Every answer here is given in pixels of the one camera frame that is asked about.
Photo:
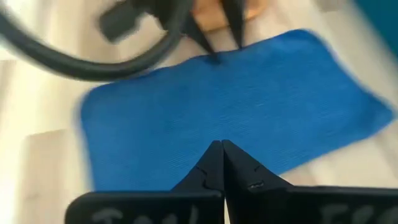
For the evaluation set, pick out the blue microfiber towel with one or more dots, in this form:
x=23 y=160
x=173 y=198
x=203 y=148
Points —
x=217 y=109

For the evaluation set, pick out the orange microfiber towel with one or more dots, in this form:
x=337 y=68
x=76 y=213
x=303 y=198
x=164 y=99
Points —
x=211 y=12

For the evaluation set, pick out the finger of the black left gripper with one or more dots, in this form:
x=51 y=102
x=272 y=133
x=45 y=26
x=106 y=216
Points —
x=234 y=25
x=199 y=37

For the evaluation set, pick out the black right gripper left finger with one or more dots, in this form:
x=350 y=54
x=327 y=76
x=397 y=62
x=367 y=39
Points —
x=199 y=186

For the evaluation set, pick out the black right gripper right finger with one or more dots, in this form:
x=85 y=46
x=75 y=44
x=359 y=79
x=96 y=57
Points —
x=248 y=180

